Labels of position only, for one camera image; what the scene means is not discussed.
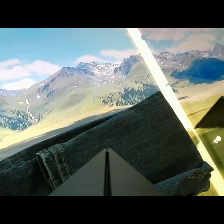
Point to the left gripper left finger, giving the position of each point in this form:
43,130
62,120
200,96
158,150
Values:
88,178

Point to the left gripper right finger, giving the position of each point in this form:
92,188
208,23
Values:
128,178

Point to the blue jeans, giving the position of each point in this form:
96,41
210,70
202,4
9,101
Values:
143,133

